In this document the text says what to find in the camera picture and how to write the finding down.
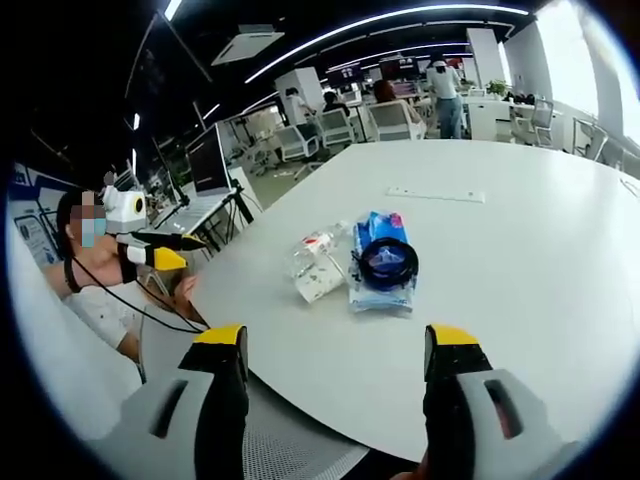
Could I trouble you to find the white office chair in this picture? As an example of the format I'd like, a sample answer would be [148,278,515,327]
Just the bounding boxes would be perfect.
[572,116,610,162]
[273,124,322,174]
[368,101,427,144]
[318,109,355,150]
[514,98,557,147]

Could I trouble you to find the clear plastic bottle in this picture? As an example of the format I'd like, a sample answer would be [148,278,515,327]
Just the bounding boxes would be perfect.
[284,221,352,287]

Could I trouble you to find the grey mesh chair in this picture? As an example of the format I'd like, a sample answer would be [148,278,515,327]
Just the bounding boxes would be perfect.
[238,374,372,480]

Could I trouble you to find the seated person in white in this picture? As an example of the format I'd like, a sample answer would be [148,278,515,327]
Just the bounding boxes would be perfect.
[42,192,211,362]

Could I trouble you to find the black tripod stand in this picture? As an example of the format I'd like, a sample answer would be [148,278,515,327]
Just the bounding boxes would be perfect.
[218,183,265,252]

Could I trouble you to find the ceiling air conditioner unit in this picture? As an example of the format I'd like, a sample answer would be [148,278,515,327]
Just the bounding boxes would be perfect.
[210,24,287,68]

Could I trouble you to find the black chest cable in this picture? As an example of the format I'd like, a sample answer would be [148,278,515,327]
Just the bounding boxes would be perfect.
[63,253,212,335]

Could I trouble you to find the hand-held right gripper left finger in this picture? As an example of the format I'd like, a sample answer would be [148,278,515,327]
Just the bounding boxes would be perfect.
[92,323,250,480]

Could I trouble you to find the person's right hand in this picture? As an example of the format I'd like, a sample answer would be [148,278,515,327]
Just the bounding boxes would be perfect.
[411,445,431,480]

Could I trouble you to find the blue wipes packet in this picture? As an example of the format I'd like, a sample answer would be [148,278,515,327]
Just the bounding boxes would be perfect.
[346,210,417,315]

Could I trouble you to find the black cable ring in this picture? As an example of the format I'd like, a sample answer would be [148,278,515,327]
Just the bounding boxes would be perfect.
[357,238,421,292]

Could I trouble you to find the open silver laptop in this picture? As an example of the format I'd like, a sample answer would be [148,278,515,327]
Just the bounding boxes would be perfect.
[148,123,239,232]

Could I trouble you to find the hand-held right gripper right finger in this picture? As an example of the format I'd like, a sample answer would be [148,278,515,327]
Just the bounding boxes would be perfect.
[423,323,581,480]

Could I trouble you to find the white round table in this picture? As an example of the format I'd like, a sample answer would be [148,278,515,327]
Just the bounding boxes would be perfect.
[137,139,640,464]

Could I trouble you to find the white counter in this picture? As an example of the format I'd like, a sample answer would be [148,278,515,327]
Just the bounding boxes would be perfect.
[462,94,517,142]

